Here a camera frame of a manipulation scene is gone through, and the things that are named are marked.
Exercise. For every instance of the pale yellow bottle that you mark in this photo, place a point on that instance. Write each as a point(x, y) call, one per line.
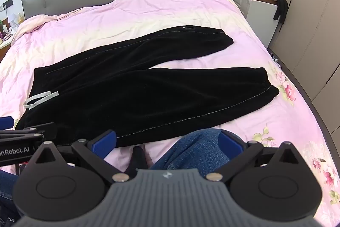
point(19, 18)

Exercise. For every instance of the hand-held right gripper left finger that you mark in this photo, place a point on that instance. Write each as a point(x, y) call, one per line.
point(104, 144)

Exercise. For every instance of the person's leg in blue jeans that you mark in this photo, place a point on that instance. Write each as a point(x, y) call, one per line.
point(198, 148)
point(5, 189)

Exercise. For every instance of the black pants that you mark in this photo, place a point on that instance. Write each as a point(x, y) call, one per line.
point(127, 94)

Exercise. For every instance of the wall socket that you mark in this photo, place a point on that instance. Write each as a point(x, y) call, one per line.
point(7, 4)

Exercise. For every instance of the pink floral blanket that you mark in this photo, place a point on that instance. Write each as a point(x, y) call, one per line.
point(148, 11)

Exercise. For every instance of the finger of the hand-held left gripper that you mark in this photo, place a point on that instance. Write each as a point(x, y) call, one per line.
point(39, 127)
point(6, 121)

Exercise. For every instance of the black hanging garment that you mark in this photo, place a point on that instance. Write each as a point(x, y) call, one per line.
point(281, 5)

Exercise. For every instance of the beige wardrobe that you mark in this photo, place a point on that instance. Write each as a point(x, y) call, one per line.
point(310, 17)

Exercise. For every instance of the wooden nightstand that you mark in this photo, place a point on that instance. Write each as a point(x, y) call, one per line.
point(4, 47)

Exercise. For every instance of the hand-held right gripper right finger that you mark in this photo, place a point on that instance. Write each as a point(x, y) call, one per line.
point(230, 145)

